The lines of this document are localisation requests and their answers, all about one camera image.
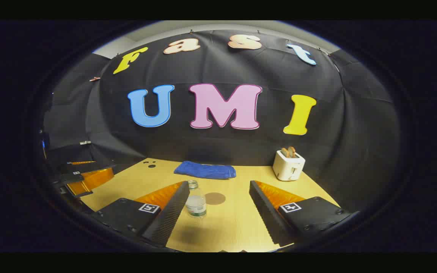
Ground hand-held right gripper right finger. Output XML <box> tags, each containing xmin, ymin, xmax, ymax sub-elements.
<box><xmin>249</xmin><ymin>180</ymin><xmax>360</xmax><ymax>246</ymax></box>

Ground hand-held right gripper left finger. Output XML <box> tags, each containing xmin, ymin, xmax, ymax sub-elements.
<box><xmin>91</xmin><ymin>181</ymin><xmax>191</xmax><ymax>247</ymax></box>

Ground clear plastic water bottle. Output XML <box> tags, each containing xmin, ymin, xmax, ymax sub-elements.
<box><xmin>185</xmin><ymin>180</ymin><xmax>207</xmax><ymax>218</ymax></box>

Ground round brown coaster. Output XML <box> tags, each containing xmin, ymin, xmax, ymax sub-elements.
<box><xmin>205</xmin><ymin>192</ymin><xmax>226</xmax><ymax>206</ymax></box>

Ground white toaster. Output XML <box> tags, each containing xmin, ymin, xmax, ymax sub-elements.
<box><xmin>273</xmin><ymin>150</ymin><xmax>306</xmax><ymax>182</ymax></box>

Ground blue towel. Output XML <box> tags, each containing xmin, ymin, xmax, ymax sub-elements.
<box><xmin>174</xmin><ymin>161</ymin><xmax>237</xmax><ymax>180</ymax></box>

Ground black backdrop cloth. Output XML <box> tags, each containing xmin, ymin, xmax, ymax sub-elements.
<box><xmin>42</xmin><ymin>28</ymin><xmax>401</xmax><ymax>213</ymax></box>

